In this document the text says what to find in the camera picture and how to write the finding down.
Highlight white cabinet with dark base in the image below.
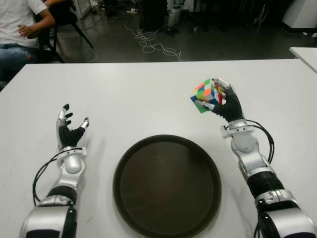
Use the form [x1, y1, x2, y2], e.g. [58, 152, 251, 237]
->
[282, 0, 317, 32]

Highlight black chair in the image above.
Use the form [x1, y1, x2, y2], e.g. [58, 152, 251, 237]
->
[33, 0, 96, 63]

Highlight white side table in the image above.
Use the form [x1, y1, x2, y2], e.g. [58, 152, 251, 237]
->
[289, 46, 317, 73]

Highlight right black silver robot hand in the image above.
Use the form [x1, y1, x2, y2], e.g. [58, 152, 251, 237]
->
[194, 77, 247, 124]

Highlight metal folding stand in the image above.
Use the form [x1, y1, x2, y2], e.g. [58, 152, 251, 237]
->
[252, 3, 270, 27]

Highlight white framed cabinet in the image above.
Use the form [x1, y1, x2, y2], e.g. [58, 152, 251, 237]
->
[71, 0, 93, 19]

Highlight seated person in white shirt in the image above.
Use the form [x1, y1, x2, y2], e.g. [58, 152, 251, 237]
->
[0, 0, 56, 81]

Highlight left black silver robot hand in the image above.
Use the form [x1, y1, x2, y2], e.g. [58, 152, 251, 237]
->
[55, 103, 91, 149]

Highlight dark round plate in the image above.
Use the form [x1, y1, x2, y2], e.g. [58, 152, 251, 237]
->
[112, 134, 222, 238]

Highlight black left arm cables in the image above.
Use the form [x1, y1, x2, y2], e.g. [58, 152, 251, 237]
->
[32, 148, 83, 206]

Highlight tangled white floor cable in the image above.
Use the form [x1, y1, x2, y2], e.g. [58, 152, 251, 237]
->
[123, 18, 183, 62]

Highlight multicoloured Rubik's cube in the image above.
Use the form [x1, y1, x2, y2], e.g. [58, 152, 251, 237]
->
[190, 78, 227, 115]

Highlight black cabinet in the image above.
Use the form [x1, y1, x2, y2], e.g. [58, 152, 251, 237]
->
[141, 0, 169, 32]

